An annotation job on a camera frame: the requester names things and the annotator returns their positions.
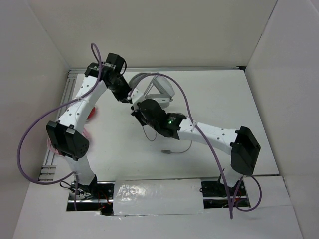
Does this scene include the white glossy cover panel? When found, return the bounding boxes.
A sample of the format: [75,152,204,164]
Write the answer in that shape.
[113,179,204,216]

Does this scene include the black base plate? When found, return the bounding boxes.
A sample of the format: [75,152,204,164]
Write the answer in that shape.
[199,179,247,198]
[76,182,115,202]

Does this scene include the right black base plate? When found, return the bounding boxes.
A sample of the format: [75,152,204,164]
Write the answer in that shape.
[199,179,247,198]

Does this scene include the white grey headphones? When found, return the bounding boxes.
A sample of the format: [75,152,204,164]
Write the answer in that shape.
[128,73,175,109]

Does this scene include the purple cable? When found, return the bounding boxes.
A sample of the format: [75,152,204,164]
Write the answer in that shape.
[149,72,262,220]
[16,42,103,212]

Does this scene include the pink headphones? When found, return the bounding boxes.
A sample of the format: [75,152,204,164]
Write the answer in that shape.
[46,128,91,155]

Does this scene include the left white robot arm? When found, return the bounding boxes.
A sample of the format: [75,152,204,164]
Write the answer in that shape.
[46,53,131,199]

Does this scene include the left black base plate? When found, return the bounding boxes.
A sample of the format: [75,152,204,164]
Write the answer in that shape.
[76,182,115,202]

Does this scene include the grey headphone cable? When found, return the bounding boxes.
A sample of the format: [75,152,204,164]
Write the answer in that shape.
[142,124,193,156]

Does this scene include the red headphones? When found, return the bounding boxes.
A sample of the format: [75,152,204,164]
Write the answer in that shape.
[87,106,97,121]

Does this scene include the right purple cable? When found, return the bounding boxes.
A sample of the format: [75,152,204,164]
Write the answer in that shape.
[149,72,262,220]

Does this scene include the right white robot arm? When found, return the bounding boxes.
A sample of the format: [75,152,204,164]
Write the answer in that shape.
[131,99,261,195]

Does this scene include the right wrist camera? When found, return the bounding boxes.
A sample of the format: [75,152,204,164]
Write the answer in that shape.
[127,87,145,107]

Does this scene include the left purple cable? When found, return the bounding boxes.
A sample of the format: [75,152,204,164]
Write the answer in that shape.
[16,42,103,212]

